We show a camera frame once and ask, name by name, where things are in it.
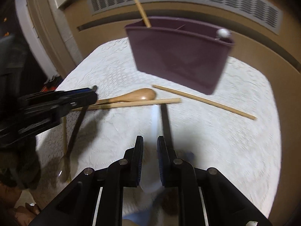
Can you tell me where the black-handled metal spoon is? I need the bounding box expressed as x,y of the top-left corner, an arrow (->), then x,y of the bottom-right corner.
57,106 -> 88,183
160,104 -> 173,149

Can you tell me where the thick wooden stick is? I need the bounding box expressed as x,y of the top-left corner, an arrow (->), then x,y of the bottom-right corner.
71,97 -> 182,112

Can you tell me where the wooden spoon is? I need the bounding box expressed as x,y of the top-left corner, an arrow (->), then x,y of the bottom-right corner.
95,88 -> 157,105

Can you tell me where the left hand brown glove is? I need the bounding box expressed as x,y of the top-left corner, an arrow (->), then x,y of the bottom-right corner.
1,139 -> 41,225

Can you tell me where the white lace tablecloth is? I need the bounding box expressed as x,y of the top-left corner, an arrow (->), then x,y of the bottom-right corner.
31,38 -> 281,225

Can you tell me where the wooden chopstick in holder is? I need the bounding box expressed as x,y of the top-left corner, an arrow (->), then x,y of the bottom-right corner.
134,0 -> 151,28

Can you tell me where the purple plastic utensil holder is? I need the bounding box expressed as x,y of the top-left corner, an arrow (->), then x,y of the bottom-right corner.
125,16 -> 235,95

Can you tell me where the white ball-top utensil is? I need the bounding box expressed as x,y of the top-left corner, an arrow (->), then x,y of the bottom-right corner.
216,28 -> 231,40

